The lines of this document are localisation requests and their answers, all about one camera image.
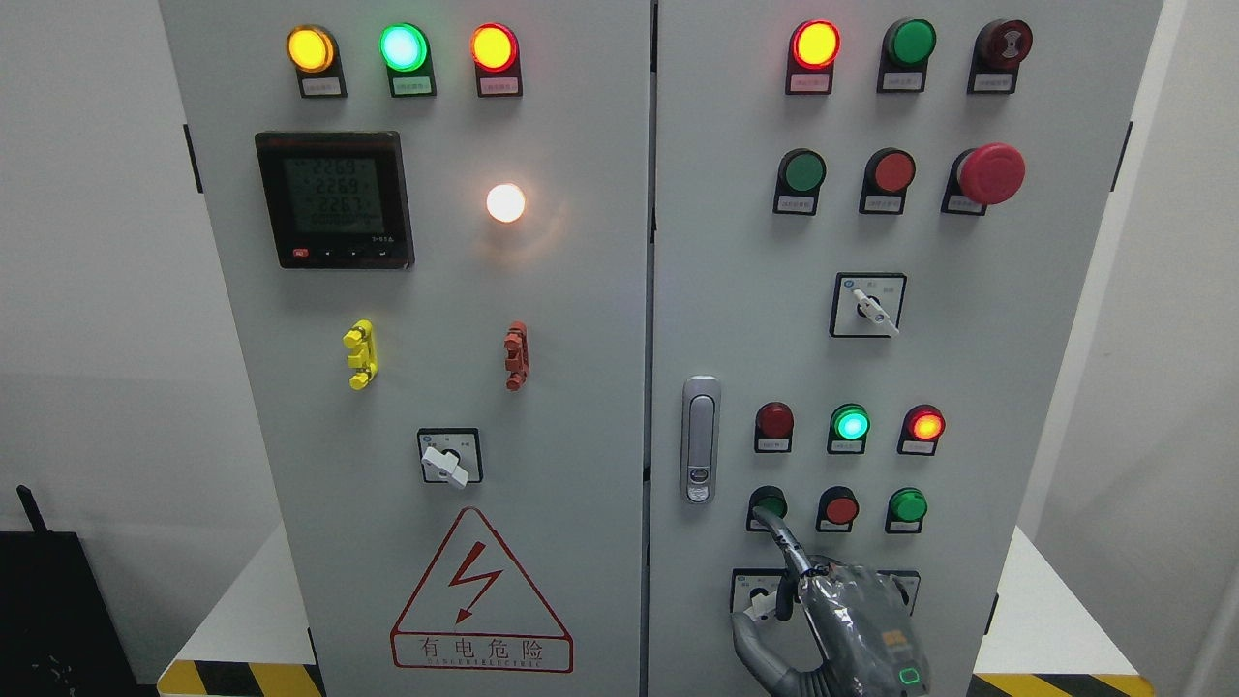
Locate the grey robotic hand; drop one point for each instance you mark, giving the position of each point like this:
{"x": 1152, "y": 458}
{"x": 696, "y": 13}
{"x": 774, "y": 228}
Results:
{"x": 858, "y": 619}

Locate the green start push button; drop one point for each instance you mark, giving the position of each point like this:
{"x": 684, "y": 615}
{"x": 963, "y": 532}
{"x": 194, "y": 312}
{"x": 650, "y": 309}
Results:
{"x": 769, "y": 498}

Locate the red lower push button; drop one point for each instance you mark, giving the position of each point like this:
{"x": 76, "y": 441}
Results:
{"x": 837, "y": 510}

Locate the green lower right push button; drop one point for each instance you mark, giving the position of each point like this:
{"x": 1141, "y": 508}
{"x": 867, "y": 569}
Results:
{"x": 906, "y": 511}

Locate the red push button upper row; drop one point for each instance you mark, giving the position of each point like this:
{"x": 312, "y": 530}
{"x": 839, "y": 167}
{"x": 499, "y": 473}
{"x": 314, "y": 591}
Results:
{"x": 887, "y": 175}

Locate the green push button upper row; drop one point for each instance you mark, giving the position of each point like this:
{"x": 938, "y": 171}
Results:
{"x": 800, "y": 176}

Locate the red mushroom emergency stop button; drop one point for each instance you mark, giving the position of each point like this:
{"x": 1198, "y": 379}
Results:
{"x": 988, "y": 174}

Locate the green lit lower indicator lamp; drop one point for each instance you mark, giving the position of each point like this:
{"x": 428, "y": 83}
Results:
{"x": 847, "y": 434}

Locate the red lit lower indicator lamp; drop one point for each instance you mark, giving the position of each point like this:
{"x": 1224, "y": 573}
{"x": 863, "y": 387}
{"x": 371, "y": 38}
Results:
{"x": 923, "y": 426}

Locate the dark red unlit indicator lamp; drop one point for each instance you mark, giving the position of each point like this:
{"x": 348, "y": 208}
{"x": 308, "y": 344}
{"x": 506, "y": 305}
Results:
{"x": 774, "y": 428}

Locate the red electrical danger warning sticker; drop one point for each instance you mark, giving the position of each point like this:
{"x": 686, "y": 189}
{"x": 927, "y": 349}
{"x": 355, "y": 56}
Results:
{"x": 476, "y": 608}

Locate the grey right cabinet door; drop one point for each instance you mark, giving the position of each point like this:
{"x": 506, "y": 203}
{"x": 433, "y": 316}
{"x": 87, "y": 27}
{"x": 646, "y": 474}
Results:
{"x": 746, "y": 296}

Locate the grey cabinet door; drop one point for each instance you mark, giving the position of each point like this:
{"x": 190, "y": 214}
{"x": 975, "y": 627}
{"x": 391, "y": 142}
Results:
{"x": 563, "y": 455}
{"x": 746, "y": 296}

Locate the red terminal connector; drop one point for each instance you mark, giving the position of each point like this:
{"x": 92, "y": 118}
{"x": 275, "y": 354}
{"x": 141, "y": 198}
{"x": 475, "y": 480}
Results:
{"x": 516, "y": 361}

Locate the white glowing indicator lamp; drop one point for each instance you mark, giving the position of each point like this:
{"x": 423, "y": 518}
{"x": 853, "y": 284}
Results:
{"x": 506, "y": 203}

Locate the red indicator lamp top right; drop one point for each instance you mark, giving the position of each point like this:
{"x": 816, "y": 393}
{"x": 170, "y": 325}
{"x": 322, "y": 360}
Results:
{"x": 813, "y": 48}

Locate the green lamp top right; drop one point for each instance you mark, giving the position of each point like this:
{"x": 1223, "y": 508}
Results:
{"x": 907, "y": 46}

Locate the yellow terminal connector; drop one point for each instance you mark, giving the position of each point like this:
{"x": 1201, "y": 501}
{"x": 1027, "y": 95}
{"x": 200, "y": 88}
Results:
{"x": 361, "y": 354}

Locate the dark red buzzer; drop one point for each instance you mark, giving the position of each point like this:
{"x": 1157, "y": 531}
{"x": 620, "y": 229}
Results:
{"x": 999, "y": 49}

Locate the grey left cabinet door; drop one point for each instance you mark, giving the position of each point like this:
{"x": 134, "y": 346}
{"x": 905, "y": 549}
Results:
{"x": 563, "y": 455}

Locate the white platform with hazard stripes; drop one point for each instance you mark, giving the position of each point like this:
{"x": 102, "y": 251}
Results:
{"x": 1040, "y": 642}

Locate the black digital power meter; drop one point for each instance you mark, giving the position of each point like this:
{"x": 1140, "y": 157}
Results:
{"x": 336, "y": 200}

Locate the red indicator lamp top left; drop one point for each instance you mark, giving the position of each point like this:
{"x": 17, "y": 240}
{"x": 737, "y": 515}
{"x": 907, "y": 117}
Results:
{"x": 497, "y": 61}

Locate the green indicator lamp top left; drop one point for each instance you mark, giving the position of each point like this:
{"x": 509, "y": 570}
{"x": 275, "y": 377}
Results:
{"x": 406, "y": 52}

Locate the yellow indicator lamp top left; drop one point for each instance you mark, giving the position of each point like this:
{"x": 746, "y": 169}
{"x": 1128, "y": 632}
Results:
{"x": 313, "y": 53}

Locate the black box with antenna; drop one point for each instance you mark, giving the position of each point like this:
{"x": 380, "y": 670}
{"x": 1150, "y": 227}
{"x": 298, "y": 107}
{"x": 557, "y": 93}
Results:
{"x": 57, "y": 637}

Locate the black knob selector switch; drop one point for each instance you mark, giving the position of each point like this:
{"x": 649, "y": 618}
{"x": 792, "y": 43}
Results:
{"x": 908, "y": 584}

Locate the lower white rotary switch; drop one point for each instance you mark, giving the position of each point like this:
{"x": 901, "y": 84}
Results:
{"x": 754, "y": 591}

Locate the silver door lock handle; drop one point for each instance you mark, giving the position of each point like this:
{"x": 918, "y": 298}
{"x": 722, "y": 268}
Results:
{"x": 701, "y": 398}

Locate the upper right rotary switch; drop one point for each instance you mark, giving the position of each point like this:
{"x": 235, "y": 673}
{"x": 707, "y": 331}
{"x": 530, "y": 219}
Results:
{"x": 867, "y": 304}

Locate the left door rotary switch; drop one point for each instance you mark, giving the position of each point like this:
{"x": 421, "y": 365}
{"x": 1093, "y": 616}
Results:
{"x": 450, "y": 456}

